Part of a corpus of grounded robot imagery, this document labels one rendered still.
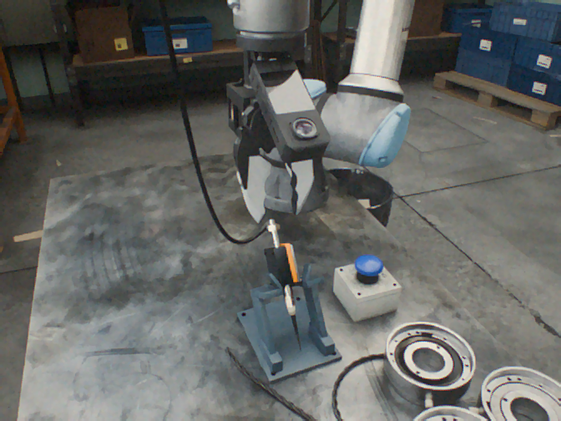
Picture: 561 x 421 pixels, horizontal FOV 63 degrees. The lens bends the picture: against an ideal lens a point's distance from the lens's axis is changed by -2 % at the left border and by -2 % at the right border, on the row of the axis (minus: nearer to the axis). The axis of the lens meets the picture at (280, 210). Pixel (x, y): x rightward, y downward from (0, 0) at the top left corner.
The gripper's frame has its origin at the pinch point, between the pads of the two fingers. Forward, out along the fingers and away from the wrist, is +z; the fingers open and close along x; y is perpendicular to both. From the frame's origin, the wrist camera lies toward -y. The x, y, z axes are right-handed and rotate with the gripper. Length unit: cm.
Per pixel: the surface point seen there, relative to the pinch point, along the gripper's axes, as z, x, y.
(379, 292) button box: 14.1, -13.3, -3.8
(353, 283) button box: 14.1, -10.9, -0.7
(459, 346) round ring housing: 15.6, -18.0, -14.9
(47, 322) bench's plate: 18.5, 30.2, 13.3
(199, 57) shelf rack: 53, -67, 316
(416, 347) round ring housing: 15.7, -13.0, -13.0
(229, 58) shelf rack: 56, -91, 315
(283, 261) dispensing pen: 6.0, 0.3, -1.8
